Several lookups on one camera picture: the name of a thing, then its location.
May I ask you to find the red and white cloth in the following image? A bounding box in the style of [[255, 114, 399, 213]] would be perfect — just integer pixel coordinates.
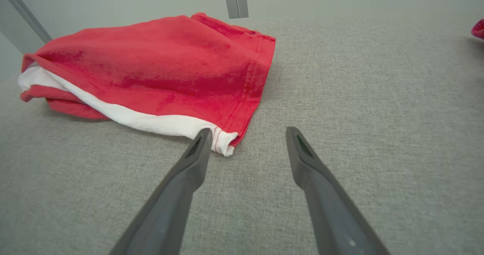
[[18, 12, 276, 157]]

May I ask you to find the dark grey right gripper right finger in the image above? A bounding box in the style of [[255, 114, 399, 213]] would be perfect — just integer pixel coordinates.
[[286, 127, 391, 255]]

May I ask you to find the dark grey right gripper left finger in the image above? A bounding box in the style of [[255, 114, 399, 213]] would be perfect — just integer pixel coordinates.
[[110, 128, 213, 255]]

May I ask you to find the pink red cloth item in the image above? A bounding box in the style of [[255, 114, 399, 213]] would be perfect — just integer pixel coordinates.
[[471, 19, 484, 40]]

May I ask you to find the grey fabric sofa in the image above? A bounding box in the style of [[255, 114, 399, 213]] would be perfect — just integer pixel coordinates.
[[0, 15, 484, 255]]

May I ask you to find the grey slanted wall frame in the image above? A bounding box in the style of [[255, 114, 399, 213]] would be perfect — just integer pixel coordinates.
[[0, 0, 53, 44]]

